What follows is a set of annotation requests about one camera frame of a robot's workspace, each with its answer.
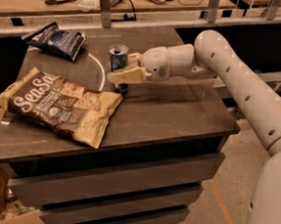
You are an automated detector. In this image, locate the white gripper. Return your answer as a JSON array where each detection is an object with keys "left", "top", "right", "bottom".
[{"left": 107, "top": 46, "right": 171, "bottom": 88}]

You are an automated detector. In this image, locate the redbull can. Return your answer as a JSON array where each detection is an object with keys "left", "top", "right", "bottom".
[{"left": 108, "top": 44, "right": 128, "bottom": 96}]

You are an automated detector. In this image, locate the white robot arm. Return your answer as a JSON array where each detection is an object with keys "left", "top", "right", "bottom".
[{"left": 107, "top": 29, "right": 281, "bottom": 224}]

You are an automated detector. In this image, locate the dark blue chip bag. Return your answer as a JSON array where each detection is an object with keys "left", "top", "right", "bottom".
[{"left": 22, "top": 22, "right": 86, "bottom": 62}]

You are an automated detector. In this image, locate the brown sea salt chip bag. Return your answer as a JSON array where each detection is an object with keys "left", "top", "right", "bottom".
[{"left": 0, "top": 68, "right": 122, "bottom": 149}]

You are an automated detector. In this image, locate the grey drawer cabinet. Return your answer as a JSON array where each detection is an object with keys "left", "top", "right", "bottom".
[{"left": 0, "top": 13, "right": 250, "bottom": 224}]

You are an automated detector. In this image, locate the black power cable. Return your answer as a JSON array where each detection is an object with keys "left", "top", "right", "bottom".
[{"left": 110, "top": 0, "right": 139, "bottom": 24}]

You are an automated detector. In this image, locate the metal railing post left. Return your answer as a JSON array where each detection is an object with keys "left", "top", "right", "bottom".
[{"left": 99, "top": 0, "right": 112, "bottom": 28}]

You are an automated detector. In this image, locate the metal railing post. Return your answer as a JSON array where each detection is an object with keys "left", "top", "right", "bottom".
[
  {"left": 265, "top": 0, "right": 281, "bottom": 21},
  {"left": 206, "top": 0, "right": 220, "bottom": 23},
  {"left": 99, "top": 0, "right": 112, "bottom": 28}
]

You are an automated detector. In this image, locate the metal railing post middle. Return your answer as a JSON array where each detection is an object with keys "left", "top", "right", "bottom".
[{"left": 206, "top": 0, "right": 220, "bottom": 23}]

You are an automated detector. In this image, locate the metal railing post right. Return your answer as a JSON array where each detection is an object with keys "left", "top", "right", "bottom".
[{"left": 265, "top": 0, "right": 281, "bottom": 21}]

